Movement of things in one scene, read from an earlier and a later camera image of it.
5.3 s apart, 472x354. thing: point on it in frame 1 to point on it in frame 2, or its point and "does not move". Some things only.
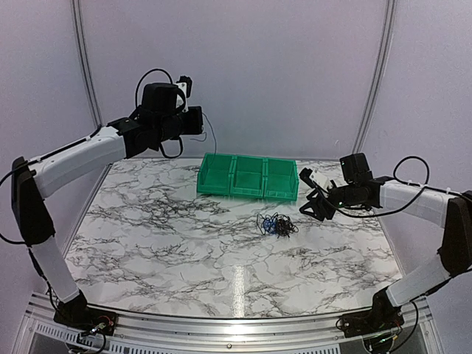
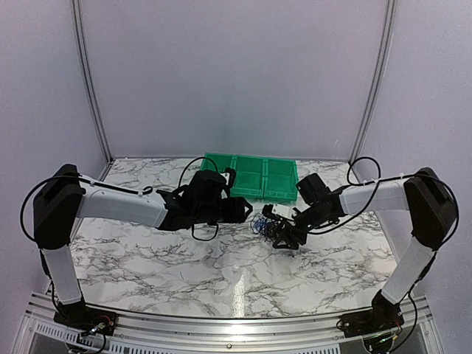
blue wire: (270, 224) to (259, 224)
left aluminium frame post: (76, 7) does not move
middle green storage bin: (248, 178) does not move
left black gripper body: (192, 126) to (235, 215)
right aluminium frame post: (379, 77) does not move
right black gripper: (319, 205) to (291, 240)
